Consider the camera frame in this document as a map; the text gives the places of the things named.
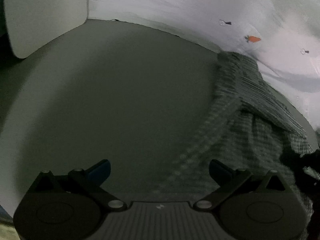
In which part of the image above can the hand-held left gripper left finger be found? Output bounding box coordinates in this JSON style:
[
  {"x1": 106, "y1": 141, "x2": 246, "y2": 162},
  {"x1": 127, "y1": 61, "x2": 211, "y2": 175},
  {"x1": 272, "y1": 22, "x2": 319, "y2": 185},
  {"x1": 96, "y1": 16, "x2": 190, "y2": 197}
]
[{"x1": 32, "y1": 159, "x2": 127, "y2": 211}]

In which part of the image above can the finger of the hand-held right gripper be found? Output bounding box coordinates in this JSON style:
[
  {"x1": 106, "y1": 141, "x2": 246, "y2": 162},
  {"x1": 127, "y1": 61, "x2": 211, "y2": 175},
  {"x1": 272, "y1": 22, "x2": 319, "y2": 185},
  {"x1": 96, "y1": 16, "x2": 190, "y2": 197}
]
[{"x1": 299, "y1": 149, "x2": 320, "y2": 167}]

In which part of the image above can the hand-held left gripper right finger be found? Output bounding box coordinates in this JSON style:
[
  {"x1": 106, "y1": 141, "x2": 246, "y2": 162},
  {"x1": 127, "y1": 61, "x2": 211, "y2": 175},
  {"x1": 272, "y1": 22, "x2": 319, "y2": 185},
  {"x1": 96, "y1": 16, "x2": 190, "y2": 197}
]
[{"x1": 193, "y1": 159, "x2": 293, "y2": 212}]

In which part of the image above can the checked shirt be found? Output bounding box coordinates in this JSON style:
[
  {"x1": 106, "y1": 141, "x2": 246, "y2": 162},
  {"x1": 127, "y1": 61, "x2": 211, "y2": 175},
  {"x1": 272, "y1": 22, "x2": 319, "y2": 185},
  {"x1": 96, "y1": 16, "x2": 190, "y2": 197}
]
[{"x1": 150, "y1": 51, "x2": 320, "y2": 230}]

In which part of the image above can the carrot print curtain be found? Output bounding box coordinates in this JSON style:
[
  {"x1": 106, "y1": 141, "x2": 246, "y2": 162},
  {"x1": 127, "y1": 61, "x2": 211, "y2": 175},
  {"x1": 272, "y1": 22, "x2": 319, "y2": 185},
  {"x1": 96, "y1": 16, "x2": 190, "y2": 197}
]
[{"x1": 87, "y1": 0, "x2": 320, "y2": 135}]

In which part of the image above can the white foam board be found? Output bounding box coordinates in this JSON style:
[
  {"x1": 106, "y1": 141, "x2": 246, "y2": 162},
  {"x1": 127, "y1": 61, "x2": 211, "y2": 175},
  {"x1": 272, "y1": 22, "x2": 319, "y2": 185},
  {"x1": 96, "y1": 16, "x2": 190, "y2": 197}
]
[{"x1": 3, "y1": 0, "x2": 90, "y2": 59}]

